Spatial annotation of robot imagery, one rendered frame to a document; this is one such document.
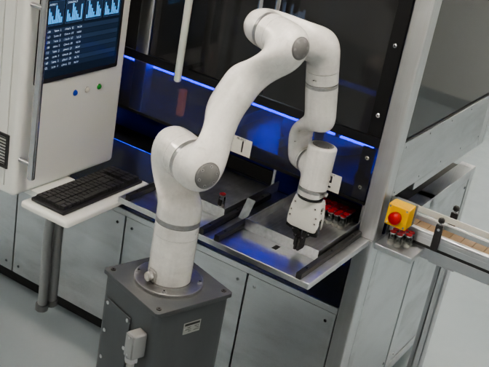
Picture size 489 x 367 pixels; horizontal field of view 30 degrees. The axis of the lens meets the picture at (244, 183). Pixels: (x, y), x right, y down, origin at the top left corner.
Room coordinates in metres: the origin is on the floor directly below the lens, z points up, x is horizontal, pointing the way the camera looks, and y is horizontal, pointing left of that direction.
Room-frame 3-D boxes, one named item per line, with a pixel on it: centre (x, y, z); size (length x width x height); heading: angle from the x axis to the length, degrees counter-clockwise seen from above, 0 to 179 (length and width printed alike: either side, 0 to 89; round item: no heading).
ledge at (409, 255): (2.63, -0.53, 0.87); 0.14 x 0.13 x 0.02; 152
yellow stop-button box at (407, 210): (2.60, -0.50, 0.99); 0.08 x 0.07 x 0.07; 152
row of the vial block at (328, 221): (2.70, -0.26, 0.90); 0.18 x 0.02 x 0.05; 62
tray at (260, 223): (2.62, -0.22, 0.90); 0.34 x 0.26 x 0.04; 152
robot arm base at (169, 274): (2.17, 0.16, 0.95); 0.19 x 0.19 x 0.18
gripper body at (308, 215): (2.43, -0.19, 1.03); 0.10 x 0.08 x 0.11; 62
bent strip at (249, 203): (2.57, 0.00, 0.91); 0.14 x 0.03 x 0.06; 152
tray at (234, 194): (2.78, 0.08, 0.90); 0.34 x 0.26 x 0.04; 152
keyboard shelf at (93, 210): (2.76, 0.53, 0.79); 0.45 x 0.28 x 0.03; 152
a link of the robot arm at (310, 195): (2.43, -0.20, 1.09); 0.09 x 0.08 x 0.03; 62
